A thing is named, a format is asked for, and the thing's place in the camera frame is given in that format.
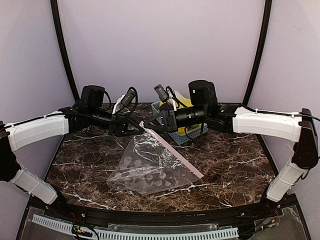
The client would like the napa cabbage toy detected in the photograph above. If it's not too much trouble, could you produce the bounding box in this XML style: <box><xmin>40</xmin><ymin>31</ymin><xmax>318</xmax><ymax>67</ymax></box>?
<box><xmin>174</xmin><ymin>90</ymin><xmax>192</xmax><ymax>107</ymax></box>

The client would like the clear zip top bag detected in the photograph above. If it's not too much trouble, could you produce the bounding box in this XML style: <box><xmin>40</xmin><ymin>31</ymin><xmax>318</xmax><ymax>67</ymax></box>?
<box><xmin>106</xmin><ymin>128</ymin><xmax>204</xmax><ymax>196</ymax></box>

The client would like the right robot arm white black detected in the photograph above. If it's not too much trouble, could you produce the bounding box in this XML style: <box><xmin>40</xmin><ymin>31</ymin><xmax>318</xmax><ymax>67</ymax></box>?
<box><xmin>143</xmin><ymin>80</ymin><xmax>320</xmax><ymax>203</ymax></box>

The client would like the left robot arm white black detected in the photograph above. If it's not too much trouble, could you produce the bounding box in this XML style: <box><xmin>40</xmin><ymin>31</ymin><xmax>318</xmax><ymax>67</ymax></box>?
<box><xmin>0</xmin><ymin>85</ymin><xmax>144</xmax><ymax>205</ymax></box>

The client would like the light blue plastic basket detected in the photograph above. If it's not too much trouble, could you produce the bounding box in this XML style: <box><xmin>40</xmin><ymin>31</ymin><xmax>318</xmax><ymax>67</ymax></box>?
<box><xmin>151</xmin><ymin>100</ymin><xmax>208</xmax><ymax>145</ymax></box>

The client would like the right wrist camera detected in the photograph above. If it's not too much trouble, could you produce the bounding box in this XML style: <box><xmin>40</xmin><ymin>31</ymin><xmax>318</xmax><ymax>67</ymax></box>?
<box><xmin>154</xmin><ymin>84</ymin><xmax>185</xmax><ymax>111</ymax></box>

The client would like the white cable duct strip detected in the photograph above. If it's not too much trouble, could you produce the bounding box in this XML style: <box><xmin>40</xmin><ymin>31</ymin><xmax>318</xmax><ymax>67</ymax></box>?
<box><xmin>31</xmin><ymin>214</ymin><xmax>239</xmax><ymax>240</ymax></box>

